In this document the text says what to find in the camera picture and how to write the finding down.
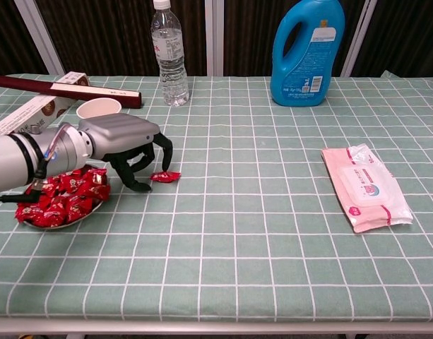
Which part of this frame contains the round metal plate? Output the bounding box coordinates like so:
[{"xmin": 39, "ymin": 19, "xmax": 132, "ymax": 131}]
[{"xmin": 20, "ymin": 164, "xmax": 106, "ymax": 231}]

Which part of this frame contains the long maroon box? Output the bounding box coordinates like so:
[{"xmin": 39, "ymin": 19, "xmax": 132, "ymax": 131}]
[{"xmin": 0, "ymin": 73, "xmax": 143, "ymax": 109}]

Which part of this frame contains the pink wet wipes pack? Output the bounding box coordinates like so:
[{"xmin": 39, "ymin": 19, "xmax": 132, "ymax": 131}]
[{"xmin": 321, "ymin": 143, "xmax": 414, "ymax": 234}]

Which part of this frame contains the green checked tablecloth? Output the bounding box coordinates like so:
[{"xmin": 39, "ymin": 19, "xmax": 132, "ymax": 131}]
[{"xmin": 0, "ymin": 70, "xmax": 433, "ymax": 323}]

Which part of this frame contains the clear plastic water bottle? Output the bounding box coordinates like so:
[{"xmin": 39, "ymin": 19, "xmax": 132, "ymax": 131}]
[{"xmin": 150, "ymin": 0, "xmax": 191, "ymax": 107}]

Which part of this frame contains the long white red box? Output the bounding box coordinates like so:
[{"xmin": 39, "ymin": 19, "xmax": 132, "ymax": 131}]
[{"xmin": 0, "ymin": 71, "xmax": 92, "ymax": 141}]

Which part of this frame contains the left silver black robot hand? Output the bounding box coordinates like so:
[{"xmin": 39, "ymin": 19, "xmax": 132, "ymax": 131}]
[{"xmin": 77, "ymin": 113, "xmax": 174, "ymax": 194}]

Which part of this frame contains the blue detergent pump bottle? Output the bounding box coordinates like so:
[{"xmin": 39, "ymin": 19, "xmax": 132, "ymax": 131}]
[{"xmin": 270, "ymin": 0, "xmax": 346, "ymax": 107}]

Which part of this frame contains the dark brown partition panel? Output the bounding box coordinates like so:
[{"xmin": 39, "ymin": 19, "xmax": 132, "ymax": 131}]
[
  {"xmin": 341, "ymin": 0, "xmax": 433, "ymax": 78},
  {"xmin": 14, "ymin": 0, "xmax": 217, "ymax": 77},
  {"xmin": 205, "ymin": 0, "xmax": 378, "ymax": 77},
  {"xmin": 0, "ymin": 0, "xmax": 65, "ymax": 76}
]

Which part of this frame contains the silver table frame edge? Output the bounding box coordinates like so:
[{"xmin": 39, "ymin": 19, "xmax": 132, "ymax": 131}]
[{"xmin": 0, "ymin": 316, "xmax": 433, "ymax": 339}]

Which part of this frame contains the white paper cup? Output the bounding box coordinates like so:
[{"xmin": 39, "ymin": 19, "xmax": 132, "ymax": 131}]
[{"xmin": 76, "ymin": 97, "xmax": 122, "ymax": 121}]

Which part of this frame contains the red candy heap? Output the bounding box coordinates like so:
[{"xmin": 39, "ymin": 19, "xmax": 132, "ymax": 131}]
[{"xmin": 14, "ymin": 166, "xmax": 112, "ymax": 227}]

